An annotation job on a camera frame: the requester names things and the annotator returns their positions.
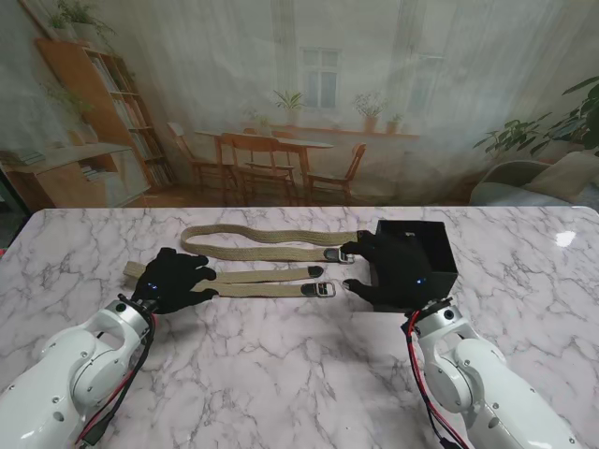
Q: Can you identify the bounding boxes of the red black arm cables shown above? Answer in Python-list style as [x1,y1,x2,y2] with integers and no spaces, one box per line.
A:
[401,311,472,449]
[72,312,158,449]

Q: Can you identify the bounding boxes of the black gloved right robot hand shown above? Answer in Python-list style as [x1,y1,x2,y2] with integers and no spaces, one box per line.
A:
[343,231,448,312]

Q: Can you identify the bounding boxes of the red black right arm cables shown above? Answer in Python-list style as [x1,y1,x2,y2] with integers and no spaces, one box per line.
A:
[401,311,472,449]

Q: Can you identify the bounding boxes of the red black left arm cables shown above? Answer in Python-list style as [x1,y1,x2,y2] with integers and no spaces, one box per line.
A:
[72,312,158,449]

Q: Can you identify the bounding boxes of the black panel beside backdrop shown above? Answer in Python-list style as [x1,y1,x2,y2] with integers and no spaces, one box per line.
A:
[0,166,34,258]

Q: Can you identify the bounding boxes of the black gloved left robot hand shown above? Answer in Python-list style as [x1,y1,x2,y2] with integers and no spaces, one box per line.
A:
[130,247,219,315]

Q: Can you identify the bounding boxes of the beige woven belt double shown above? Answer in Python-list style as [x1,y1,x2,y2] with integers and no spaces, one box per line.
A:
[180,224,371,266]
[122,261,338,299]

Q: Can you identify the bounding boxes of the black belt storage box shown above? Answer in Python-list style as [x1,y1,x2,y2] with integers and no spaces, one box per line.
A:
[367,219,458,313]

